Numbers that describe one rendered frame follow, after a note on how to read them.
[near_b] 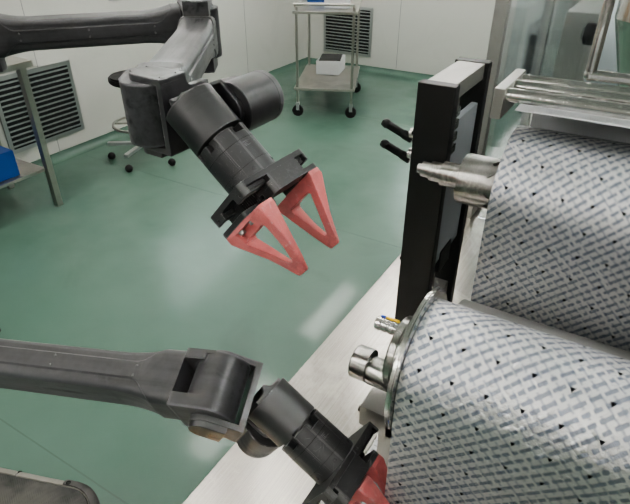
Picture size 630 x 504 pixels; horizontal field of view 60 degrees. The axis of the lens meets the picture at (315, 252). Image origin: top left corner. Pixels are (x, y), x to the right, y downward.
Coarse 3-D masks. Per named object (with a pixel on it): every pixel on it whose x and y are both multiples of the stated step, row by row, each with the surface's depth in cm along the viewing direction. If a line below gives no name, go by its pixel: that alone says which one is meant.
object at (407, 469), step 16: (400, 448) 52; (400, 464) 53; (416, 464) 52; (432, 464) 51; (400, 480) 54; (416, 480) 53; (432, 480) 52; (448, 480) 51; (464, 480) 50; (400, 496) 56; (416, 496) 54; (432, 496) 53; (448, 496) 52; (464, 496) 51; (480, 496) 50; (496, 496) 48; (512, 496) 47
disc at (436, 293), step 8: (440, 288) 54; (432, 296) 51; (440, 296) 54; (424, 304) 50; (416, 312) 49; (424, 312) 50; (416, 320) 49; (408, 328) 48; (416, 328) 49; (408, 336) 48; (408, 344) 48; (400, 352) 48; (400, 360) 48; (400, 368) 48; (392, 376) 48; (392, 384) 48; (392, 392) 48; (392, 400) 49; (384, 408) 49; (392, 408) 50; (384, 416) 50; (392, 416) 51
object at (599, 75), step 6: (594, 72) 83; (600, 72) 83; (606, 72) 82; (612, 72) 82; (618, 72) 82; (588, 78) 83; (594, 78) 83; (600, 78) 83; (606, 78) 82; (612, 78) 82; (618, 78) 81; (624, 78) 81; (624, 84) 82
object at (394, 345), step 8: (408, 320) 53; (400, 328) 52; (392, 336) 52; (400, 336) 52; (392, 344) 52; (400, 344) 52; (392, 352) 52; (384, 360) 52; (392, 360) 52; (384, 368) 52; (392, 368) 52; (384, 376) 52; (384, 384) 54
